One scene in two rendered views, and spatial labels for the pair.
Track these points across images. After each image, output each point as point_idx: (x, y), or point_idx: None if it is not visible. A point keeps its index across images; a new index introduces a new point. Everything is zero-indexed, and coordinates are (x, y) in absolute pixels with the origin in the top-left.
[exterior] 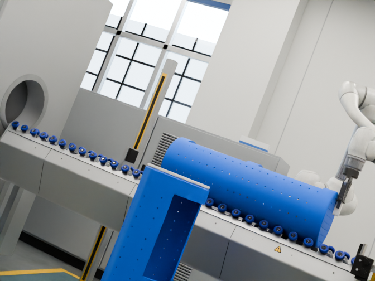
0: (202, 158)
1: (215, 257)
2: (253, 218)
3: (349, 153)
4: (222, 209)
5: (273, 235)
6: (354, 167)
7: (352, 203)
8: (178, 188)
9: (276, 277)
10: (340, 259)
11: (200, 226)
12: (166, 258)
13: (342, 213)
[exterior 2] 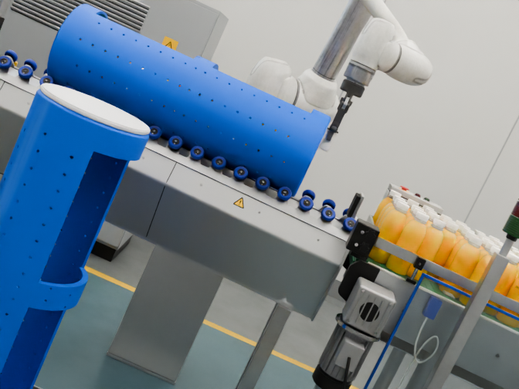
0: (121, 49)
1: (140, 208)
2: (202, 152)
3: (354, 58)
4: (154, 136)
5: (233, 180)
6: (359, 82)
7: (333, 110)
8: (101, 142)
9: (234, 242)
10: (329, 221)
11: None
12: (70, 231)
13: None
